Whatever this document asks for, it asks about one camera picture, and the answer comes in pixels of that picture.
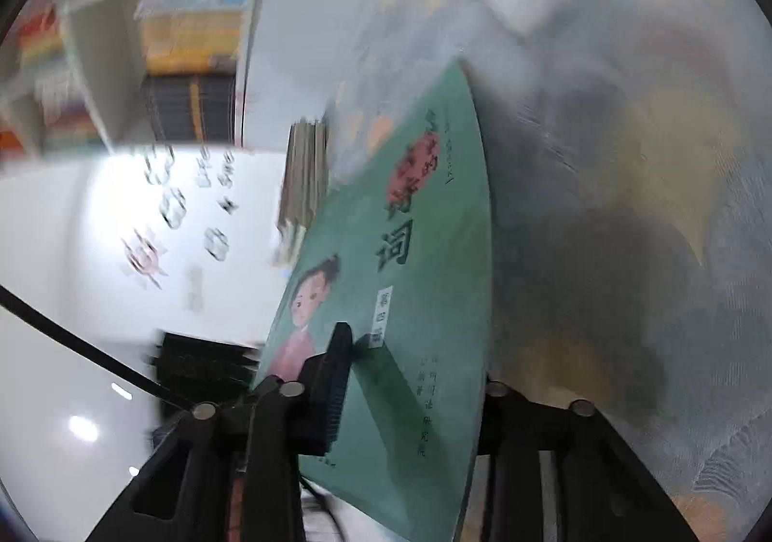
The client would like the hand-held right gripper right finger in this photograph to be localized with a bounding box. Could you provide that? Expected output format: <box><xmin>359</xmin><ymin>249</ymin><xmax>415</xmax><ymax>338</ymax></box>
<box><xmin>464</xmin><ymin>379</ymin><xmax>689</xmax><ymax>542</ymax></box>

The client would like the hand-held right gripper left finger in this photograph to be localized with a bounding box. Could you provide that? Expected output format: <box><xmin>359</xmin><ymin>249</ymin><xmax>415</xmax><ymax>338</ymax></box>
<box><xmin>84</xmin><ymin>322</ymin><xmax>357</xmax><ymax>542</ymax></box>

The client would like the green cover book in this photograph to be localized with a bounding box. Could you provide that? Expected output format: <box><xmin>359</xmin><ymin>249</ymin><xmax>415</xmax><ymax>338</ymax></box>
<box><xmin>250</xmin><ymin>59</ymin><xmax>496</xmax><ymax>542</ymax></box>

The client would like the stack of picture books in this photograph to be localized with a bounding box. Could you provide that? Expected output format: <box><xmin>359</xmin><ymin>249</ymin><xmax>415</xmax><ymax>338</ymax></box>
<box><xmin>274</xmin><ymin>120</ymin><xmax>330</xmax><ymax>268</ymax></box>

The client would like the bookshelf with colourful books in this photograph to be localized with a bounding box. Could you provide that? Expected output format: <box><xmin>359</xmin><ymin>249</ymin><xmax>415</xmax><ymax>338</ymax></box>
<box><xmin>0</xmin><ymin>0</ymin><xmax>272</xmax><ymax>151</ymax></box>

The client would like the fan pattern table mat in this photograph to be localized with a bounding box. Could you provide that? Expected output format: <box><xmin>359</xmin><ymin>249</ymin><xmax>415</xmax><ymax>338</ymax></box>
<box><xmin>326</xmin><ymin>0</ymin><xmax>772</xmax><ymax>542</ymax></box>

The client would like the white bookshelf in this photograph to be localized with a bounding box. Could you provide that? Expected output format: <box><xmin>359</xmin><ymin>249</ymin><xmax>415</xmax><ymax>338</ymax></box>
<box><xmin>0</xmin><ymin>0</ymin><xmax>387</xmax><ymax>157</ymax></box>

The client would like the white light switch plate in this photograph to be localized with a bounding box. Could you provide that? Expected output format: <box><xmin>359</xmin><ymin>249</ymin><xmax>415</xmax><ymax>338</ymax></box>
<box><xmin>182</xmin><ymin>269</ymin><xmax>207</xmax><ymax>312</ymax></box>

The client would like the cloud wall sticker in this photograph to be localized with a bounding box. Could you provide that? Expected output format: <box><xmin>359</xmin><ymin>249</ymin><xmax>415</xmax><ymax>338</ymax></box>
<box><xmin>141</xmin><ymin>144</ymin><xmax>179</xmax><ymax>187</ymax></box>
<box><xmin>202</xmin><ymin>225</ymin><xmax>233</xmax><ymax>264</ymax></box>
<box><xmin>160</xmin><ymin>189</ymin><xmax>191</xmax><ymax>232</ymax></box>

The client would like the sun wall sticker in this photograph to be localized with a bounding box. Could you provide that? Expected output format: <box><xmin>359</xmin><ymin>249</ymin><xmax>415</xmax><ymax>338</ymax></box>
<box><xmin>121</xmin><ymin>228</ymin><xmax>173</xmax><ymax>292</ymax></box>

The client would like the lettering wall sticker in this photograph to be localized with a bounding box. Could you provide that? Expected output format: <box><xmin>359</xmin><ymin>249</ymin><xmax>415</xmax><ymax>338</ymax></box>
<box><xmin>193</xmin><ymin>147</ymin><xmax>236</xmax><ymax>196</ymax></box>

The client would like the black cable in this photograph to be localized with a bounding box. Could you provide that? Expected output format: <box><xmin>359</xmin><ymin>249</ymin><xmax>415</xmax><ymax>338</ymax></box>
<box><xmin>0</xmin><ymin>285</ymin><xmax>194</xmax><ymax>404</ymax></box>

